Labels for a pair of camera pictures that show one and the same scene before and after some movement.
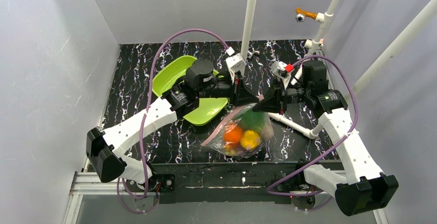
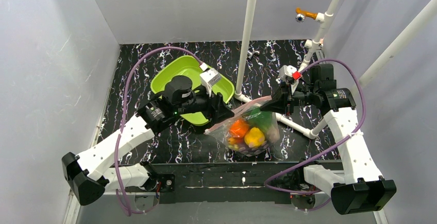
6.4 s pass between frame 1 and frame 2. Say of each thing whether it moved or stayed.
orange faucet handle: stayed
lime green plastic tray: stayed
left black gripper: moved
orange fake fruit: moved
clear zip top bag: moved
